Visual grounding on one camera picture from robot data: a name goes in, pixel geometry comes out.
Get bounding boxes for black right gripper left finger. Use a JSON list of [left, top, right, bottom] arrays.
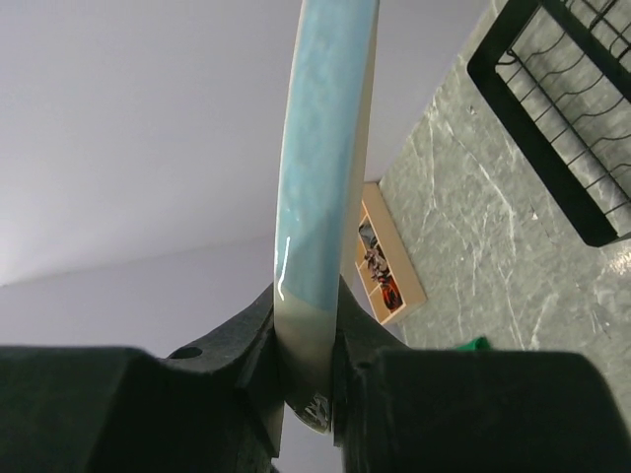
[[1, 289, 283, 472]]

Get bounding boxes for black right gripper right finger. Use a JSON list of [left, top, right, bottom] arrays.
[[332, 285, 630, 472]]

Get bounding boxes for beige and blue plate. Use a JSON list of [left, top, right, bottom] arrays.
[[273, 1, 380, 434]]

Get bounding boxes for green cloth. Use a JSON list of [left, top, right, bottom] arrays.
[[456, 336, 492, 351]]

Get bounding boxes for wooden compartment box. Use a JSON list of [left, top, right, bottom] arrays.
[[342, 182, 427, 325]]

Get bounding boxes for tangled cables in box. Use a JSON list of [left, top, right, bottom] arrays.
[[358, 224, 405, 312]]

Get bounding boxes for black wire dish rack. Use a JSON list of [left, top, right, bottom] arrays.
[[467, 1, 630, 247]]

